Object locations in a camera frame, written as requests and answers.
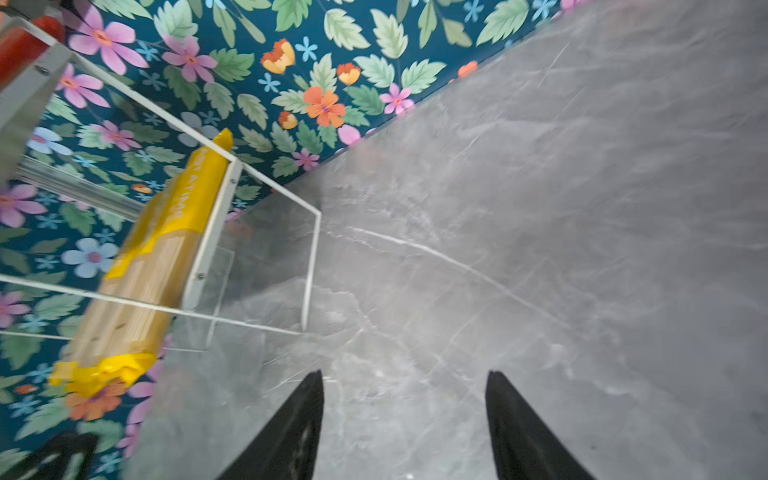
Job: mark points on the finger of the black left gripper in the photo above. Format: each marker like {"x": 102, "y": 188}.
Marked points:
{"x": 54, "y": 459}

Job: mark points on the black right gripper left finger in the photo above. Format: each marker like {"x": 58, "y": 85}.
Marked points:
{"x": 287, "y": 446}

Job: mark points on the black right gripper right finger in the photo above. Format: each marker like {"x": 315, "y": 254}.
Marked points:
{"x": 523, "y": 446}

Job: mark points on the yellow pasta pack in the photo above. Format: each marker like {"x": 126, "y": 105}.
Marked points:
{"x": 121, "y": 335}

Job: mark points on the white two-tier shelf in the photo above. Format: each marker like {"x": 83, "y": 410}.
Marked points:
{"x": 30, "y": 91}

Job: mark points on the aluminium frame post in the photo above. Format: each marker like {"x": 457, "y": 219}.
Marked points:
{"x": 59, "y": 182}

